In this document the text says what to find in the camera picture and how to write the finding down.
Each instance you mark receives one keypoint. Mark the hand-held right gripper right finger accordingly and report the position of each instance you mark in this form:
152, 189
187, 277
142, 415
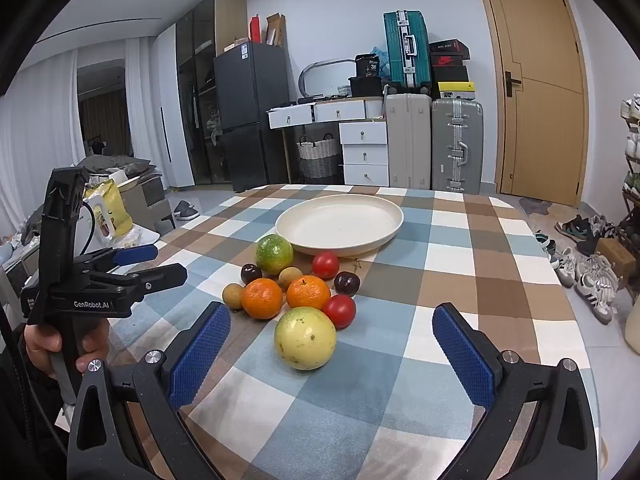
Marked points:
465, 355

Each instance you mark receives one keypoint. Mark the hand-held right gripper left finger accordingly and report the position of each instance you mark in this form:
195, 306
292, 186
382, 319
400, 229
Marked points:
200, 355

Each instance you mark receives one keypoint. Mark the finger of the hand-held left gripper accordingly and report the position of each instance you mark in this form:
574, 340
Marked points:
135, 254
160, 277

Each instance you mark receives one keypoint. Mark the brown round fruit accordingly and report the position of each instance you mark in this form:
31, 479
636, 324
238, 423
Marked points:
233, 294
291, 278

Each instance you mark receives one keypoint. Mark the dark purple plum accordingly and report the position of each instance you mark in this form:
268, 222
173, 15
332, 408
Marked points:
346, 282
251, 273

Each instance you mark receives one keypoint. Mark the large yellow fruit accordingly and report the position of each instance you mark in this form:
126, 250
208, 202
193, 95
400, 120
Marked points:
305, 338

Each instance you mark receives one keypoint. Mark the green citrus fruit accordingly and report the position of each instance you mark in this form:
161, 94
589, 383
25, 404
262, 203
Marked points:
274, 255

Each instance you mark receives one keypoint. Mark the red tomato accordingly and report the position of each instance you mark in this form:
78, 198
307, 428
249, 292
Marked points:
339, 311
325, 265

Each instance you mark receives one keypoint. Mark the cream round plate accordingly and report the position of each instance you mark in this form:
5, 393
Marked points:
340, 220

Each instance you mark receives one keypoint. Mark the person's left forearm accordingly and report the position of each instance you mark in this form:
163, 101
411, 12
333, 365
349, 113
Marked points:
30, 425

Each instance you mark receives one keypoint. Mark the person's left hand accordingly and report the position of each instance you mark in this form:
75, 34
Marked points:
94, 340

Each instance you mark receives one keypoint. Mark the yellow bag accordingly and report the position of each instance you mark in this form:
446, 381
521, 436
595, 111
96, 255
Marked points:
112, 210

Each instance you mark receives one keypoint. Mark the grey slipper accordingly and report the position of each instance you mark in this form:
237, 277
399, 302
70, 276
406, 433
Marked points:
189, 215
180, 207

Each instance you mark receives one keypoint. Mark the orange mandarin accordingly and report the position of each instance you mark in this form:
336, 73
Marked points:
308, 293
261, 299

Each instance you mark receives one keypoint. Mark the checkered tablecloth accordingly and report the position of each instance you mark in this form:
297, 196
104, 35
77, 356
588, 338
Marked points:
450, 260

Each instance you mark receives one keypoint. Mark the white wardrobe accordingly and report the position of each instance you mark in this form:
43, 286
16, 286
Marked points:
172, 135

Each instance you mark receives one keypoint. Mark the row of sneakers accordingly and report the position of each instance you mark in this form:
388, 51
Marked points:
585, 270

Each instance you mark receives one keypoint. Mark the grey door mat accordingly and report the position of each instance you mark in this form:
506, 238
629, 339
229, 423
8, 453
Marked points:
536, 206

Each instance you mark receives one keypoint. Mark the small cardboard box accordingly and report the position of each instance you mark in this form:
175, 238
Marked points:
610, 256

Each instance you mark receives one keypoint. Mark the black refrigerator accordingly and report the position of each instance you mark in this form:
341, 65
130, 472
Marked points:
250, 110

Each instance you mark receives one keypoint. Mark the woven laundry basket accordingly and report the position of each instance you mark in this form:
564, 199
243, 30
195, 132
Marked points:
318, 157

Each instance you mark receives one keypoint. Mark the dark glass cabinet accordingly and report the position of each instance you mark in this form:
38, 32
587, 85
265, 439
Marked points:
200, 60

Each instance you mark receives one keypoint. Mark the silver suitcase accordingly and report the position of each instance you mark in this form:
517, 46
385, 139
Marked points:
456, 145

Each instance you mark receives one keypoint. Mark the beige suitcase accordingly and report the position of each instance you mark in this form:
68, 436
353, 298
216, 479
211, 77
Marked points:
407, 140

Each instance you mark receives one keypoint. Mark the white drawer dresser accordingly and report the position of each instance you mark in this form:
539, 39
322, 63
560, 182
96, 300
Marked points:
365, 155

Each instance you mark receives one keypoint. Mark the wooden door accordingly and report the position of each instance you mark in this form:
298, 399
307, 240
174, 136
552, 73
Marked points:
540, 135

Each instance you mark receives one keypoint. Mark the shoe rack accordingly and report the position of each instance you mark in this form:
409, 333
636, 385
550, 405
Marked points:
631, 160

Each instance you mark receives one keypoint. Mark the tall cardboard box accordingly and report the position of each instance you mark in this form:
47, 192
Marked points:
276, 30

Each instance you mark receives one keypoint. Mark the black yellow shoe box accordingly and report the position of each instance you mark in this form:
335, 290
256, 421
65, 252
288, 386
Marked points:
452, 85

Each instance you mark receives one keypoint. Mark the black bin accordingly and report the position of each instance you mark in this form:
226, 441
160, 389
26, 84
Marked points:
365, 86

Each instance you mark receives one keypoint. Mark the red logo shoe box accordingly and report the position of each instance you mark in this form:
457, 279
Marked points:
450, 61

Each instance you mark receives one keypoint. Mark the black labelled box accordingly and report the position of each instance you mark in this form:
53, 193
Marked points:
368, 66

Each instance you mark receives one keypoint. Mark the teal suitcase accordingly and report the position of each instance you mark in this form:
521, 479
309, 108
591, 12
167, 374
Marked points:
406, 50

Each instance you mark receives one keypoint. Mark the oval mirror frame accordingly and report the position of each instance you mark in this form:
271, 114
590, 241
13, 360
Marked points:
320, 63

